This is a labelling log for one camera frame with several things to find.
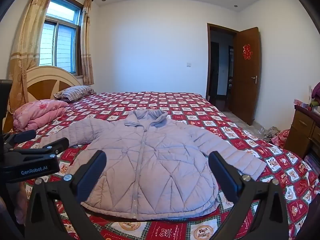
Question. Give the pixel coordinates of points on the window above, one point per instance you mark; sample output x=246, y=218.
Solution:
x=62, y=37

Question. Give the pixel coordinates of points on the red paper door decoration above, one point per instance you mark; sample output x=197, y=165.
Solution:
x=246, y=51

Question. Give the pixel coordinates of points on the purple cloth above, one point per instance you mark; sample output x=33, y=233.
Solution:
x=316, y=90

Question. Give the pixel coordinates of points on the wooden dresser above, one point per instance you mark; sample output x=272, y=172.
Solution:
x=302, y=127

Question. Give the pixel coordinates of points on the brown wooden door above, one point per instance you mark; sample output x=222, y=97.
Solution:
x=246, y=92

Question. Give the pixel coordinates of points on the grey cloth pile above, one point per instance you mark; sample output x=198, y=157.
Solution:
x=272, y=132

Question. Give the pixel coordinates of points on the lilac quilted puffer jacket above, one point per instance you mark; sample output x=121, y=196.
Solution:
x=155, y=160

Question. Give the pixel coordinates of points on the folded pink quilt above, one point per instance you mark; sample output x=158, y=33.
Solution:
x=37, y=112

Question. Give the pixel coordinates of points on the narrow beige floral curtain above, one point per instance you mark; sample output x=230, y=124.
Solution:
x=86, y=42

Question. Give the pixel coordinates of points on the striped pillow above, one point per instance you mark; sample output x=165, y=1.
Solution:
x=75, y=92

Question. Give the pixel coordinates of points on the long beige floral curtain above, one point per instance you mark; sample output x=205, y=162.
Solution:
x=30, y=42

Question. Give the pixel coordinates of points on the wooden bed headboard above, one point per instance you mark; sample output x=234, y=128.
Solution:
x=42, y=80

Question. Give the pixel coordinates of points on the brown door frame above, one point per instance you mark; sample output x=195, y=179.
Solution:
x=208, y=55

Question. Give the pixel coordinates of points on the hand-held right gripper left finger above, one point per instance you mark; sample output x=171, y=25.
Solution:
x=92, y=173

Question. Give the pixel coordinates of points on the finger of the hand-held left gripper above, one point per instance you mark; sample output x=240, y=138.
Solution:
x=22, y=135
x=56, y=145

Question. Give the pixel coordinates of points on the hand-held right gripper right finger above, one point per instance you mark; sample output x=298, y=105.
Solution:
x=225, y=176

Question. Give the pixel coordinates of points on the pink box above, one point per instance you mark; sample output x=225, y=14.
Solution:
x=301, y=103

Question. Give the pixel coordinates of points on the red printed bedspread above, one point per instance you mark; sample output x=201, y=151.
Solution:
x=190, y=105

